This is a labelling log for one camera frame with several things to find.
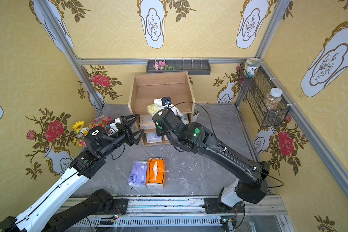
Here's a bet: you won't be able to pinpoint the white lidded jar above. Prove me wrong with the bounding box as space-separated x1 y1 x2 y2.
244 58 262 78

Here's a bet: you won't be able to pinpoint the small potted plant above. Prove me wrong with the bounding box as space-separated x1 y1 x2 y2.
192 107 199 122

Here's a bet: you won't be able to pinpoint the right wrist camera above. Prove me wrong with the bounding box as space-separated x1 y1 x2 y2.
154 97 172 108

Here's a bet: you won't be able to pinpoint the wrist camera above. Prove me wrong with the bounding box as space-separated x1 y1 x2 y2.
154 97 172 108
106 118 120 135

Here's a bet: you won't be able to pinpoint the metal base rail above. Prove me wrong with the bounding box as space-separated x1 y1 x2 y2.
69 195 295 232

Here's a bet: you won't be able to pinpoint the wooden three-tier shelf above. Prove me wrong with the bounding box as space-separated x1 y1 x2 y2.
128 71 195 147

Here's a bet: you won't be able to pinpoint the small pink flowers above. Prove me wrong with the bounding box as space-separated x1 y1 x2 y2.
152 61 174 71

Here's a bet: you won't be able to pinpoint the black wire wall basket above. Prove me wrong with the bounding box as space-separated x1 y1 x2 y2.
235 63 290 127

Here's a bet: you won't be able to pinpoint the white purple tissue pack bottom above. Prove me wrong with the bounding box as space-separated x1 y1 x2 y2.
146 132 162 144

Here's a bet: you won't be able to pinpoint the yellow tissue pack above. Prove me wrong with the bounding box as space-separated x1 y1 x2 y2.
146 98 183 117

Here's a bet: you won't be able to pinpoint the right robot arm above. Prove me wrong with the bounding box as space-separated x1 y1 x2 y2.
153 107 270 208

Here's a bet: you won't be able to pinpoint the grey wall hook rack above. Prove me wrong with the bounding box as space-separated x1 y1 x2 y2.
146 59 211 75

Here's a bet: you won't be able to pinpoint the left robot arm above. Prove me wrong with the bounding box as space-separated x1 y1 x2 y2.
0 114 144 232

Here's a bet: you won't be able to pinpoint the colourful flower bouquet planter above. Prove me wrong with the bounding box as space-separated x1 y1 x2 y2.
72 115 112 148

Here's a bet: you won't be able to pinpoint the clear jar with filling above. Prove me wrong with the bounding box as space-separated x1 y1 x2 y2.
262 88 283 113

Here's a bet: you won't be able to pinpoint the green white tissue pack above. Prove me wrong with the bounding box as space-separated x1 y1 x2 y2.
181 114 189 125

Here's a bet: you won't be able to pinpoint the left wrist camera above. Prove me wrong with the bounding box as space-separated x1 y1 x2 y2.
106 118 120 135

